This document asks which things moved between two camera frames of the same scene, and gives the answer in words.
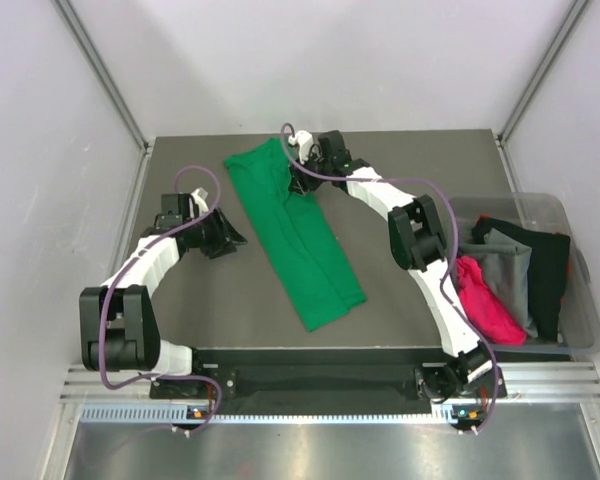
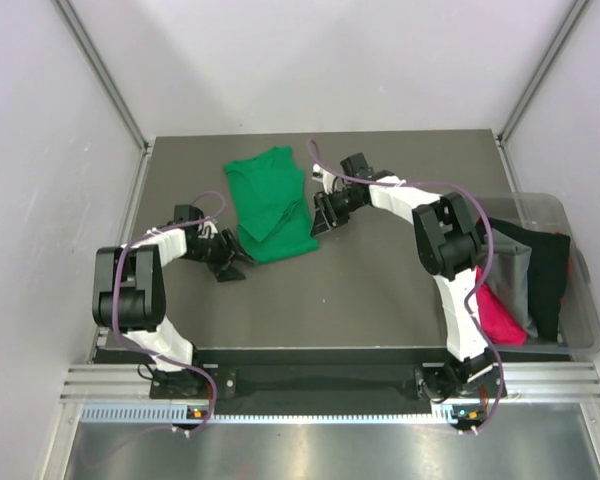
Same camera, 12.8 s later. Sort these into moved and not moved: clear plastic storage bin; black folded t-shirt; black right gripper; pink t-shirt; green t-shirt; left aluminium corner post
Moved: black right gripper; green t-shirt
Not moved: black folded t-shirt; clear plastic storage bin; left aluminium corner post; pink t-shirt
